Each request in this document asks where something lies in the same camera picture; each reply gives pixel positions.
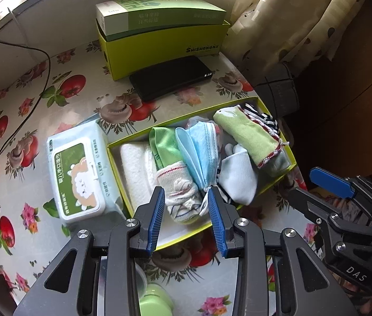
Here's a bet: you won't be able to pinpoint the green round case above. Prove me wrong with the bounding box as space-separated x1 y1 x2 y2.
138 283 173 316

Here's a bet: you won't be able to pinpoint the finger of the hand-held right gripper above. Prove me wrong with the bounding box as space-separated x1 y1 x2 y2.
288 187 372 238
309 167 354 199

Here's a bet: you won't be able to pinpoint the lime cardboard box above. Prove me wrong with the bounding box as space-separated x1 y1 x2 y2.
95 20 231 81

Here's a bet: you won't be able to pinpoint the wet wipes pack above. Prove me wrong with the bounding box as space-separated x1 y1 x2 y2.
47 120 127 228

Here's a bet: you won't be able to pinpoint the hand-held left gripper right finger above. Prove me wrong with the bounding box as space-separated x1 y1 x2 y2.
206 187 359 316

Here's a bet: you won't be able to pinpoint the green white carton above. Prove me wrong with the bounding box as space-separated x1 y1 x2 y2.
95 0 228 37

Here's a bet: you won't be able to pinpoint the white towel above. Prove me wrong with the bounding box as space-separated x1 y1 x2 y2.
120 143 160 208

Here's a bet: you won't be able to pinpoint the cream dotted curtain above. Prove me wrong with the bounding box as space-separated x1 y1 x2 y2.
229 0 368 73

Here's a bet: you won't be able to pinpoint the green microfibre cloth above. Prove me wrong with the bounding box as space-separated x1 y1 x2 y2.
149 127 186 172

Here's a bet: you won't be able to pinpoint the floral tablecloth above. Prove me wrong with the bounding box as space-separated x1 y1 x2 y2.
0 39 318 316

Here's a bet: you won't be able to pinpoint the white knitted cloth red stripes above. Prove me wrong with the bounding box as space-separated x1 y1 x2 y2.
156 161 203 226

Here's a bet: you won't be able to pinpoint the wooden cabinet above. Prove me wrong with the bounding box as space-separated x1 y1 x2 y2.
291 0 372 178

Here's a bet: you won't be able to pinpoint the blue face mask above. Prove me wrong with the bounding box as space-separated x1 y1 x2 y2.
175 121 221 191

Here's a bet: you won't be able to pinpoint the lime box lid tray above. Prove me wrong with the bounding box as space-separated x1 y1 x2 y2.
107 97 297 251

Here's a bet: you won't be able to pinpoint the clear round plastic container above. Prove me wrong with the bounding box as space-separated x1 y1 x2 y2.
133 263 148 303

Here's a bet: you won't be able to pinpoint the grey checked stool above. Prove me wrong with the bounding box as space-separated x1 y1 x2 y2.
255 62 300 119

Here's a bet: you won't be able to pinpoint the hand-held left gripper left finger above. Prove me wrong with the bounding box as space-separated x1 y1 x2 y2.
13 187 167 316

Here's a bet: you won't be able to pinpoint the black power bank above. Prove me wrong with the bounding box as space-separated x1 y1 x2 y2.
129 56 213 102

